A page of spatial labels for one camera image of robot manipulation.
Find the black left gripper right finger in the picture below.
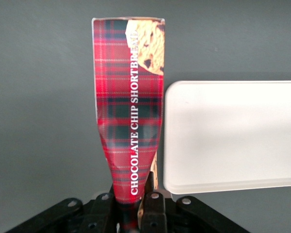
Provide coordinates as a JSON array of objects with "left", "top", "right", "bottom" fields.
[{"left": 138, "top": 170, "right": 168, "bottom": 233}]

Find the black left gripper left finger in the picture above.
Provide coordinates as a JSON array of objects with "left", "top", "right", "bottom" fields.
[{"left": 78, "top": 191, "right": 120, "bottom": 233}]

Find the red tartan cookie box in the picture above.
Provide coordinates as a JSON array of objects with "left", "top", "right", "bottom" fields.
[{"left": 91, "top": 17, "right": 166, "bottom": 231}]

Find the cream rectangular plastic tray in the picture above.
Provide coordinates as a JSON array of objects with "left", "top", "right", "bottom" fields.
[{"left": 162, "top": 80, "right": 291, "bottom": 195}]

